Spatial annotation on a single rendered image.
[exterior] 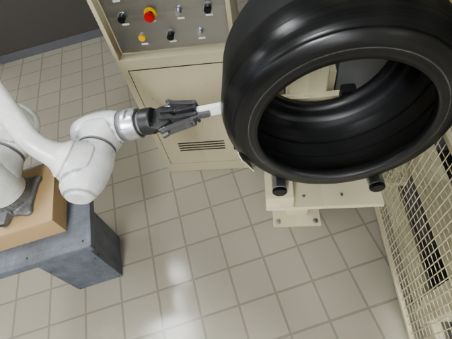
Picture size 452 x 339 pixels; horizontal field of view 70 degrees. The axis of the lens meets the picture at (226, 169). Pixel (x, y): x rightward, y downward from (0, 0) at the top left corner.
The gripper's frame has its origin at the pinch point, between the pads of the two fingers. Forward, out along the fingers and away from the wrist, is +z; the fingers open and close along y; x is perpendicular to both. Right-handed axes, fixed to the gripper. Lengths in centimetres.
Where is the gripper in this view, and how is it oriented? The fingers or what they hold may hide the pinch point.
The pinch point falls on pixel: (210, 109)
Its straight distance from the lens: 87.9
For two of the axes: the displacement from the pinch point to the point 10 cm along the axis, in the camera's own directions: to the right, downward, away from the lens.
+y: 0.3, -8.2, 5.7
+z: 9.6, -1.3, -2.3
